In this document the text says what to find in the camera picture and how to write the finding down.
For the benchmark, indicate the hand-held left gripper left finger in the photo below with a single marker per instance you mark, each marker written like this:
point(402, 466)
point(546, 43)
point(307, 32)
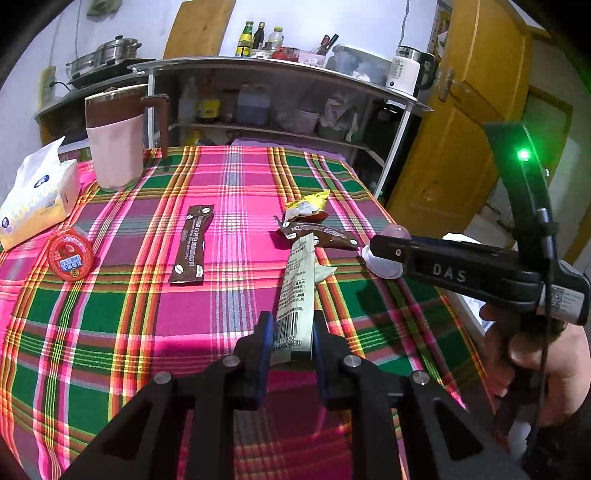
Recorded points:
point(264, 350)

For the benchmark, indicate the pink green plaid tablecloth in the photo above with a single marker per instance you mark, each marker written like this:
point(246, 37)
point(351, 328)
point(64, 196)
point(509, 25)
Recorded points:
point(138, 346)

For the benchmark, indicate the green bottle with yellow label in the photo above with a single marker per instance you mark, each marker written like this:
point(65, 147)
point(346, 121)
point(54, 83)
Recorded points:
point(244, 44)

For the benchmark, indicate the white plastic bags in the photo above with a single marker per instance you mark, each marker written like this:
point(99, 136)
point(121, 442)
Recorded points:
point(337, 117)

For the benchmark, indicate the side counter shelf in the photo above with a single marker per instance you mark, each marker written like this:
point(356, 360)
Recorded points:
point(60, 110)

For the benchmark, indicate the white plastic bottle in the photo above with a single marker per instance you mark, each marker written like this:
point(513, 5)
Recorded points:
point(187, 104)

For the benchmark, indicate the pink utensil caddy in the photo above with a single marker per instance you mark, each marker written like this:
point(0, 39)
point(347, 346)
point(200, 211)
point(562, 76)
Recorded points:
point(310, 58)

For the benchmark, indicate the red round timer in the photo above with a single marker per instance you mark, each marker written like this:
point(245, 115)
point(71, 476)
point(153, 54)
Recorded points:
point(69, 256)

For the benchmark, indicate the person's right hand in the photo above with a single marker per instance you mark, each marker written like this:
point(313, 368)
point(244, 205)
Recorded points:
point(563, 369)

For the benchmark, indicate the dark sauce bottle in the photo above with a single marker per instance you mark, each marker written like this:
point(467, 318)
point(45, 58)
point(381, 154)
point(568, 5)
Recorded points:
point(258, 39)

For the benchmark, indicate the pink brown pitcher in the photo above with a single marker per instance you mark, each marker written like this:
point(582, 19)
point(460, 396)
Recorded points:
point(115, 152)

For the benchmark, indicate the metal shelf unit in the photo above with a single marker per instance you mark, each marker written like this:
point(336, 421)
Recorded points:
point(277, 64)

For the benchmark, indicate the yellow snack wrapper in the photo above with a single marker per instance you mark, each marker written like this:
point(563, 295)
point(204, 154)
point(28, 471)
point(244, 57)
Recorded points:
point(311, 203)

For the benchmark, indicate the clear oil bottle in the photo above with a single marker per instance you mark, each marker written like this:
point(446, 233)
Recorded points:
point(275, 40)

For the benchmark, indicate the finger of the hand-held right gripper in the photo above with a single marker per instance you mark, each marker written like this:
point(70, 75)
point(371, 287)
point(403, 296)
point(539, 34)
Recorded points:
point(392, 249)

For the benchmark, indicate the kitchen knives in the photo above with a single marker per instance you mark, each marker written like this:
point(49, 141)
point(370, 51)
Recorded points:
point(327, 45)

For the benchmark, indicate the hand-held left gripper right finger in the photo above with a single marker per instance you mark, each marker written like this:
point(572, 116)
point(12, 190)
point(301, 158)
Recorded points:
point(321, 364)

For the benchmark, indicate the long white sachet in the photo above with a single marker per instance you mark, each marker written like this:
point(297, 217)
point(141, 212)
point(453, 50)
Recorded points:
point(295, 295)

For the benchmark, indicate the wooden cutting board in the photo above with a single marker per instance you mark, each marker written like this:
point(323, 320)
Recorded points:
point(198, 27)

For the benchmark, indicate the small clear plastic cup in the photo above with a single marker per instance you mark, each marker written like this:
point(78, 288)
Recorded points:
point(383, 265)

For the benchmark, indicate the brown bottle with yellow label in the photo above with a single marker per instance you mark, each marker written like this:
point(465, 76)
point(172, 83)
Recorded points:
point(208, 106)

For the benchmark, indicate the clear lidded container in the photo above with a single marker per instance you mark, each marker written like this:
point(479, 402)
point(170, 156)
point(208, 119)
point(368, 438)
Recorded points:
point(360, 64)

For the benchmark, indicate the white round trash bin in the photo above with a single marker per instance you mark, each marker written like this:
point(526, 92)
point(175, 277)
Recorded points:
point(471, 309)

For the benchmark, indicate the dark liquid plastic jug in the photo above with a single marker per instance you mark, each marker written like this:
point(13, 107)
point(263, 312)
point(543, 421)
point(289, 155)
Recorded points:
point(253, 108)

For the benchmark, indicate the green hanging cloth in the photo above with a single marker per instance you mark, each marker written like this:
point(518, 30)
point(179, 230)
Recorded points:
point(104, 5)

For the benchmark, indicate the round plastic tub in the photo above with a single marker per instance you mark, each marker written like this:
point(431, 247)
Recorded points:
point(298, 121)

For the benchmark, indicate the white electric kettle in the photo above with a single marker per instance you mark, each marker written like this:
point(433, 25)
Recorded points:
point(401, 71)

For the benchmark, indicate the wooden door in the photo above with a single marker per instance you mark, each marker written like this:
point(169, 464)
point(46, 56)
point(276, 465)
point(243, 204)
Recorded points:
point(471, 138)

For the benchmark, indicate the yellow power strip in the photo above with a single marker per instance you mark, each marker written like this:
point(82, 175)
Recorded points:
point(48, 85)

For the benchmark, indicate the yellow white tissue pack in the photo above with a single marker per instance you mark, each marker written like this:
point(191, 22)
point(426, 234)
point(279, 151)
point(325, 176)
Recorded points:
point(37, 203)

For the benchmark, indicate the brown coffee sachet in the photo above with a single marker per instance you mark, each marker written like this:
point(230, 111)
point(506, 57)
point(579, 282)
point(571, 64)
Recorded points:
point(323, 235)
point(191, 244)

